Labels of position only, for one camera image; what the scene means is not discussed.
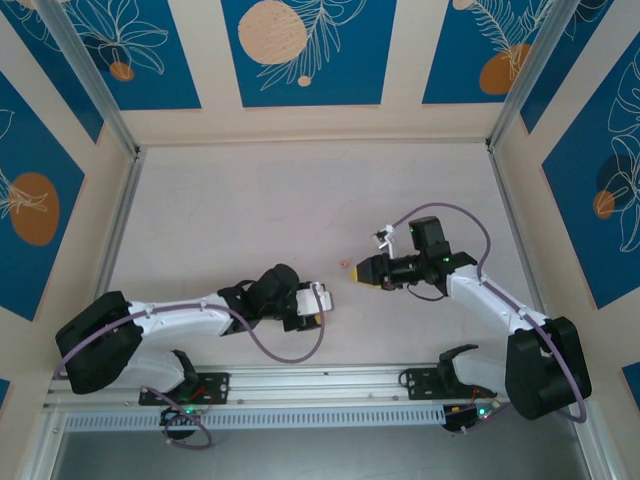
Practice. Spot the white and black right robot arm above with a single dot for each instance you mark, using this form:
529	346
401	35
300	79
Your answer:
480	300

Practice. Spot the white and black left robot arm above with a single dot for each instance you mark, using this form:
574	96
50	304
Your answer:
170	320

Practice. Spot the small pink earbud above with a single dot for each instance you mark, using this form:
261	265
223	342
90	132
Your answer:
345	262

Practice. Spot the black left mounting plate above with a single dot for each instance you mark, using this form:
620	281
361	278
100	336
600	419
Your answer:
217	387

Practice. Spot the black mounting plate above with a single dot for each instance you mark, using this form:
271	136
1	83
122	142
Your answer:
420	384
217	387

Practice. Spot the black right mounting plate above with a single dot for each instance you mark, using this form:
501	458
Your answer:
420	384

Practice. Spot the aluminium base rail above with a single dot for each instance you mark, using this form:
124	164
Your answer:
325	382

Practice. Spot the aluminium side rail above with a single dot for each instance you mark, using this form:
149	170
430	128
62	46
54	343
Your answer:
510	210
120	225

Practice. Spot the aluminium frame post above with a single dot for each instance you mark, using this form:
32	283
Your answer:
530	75
90	85

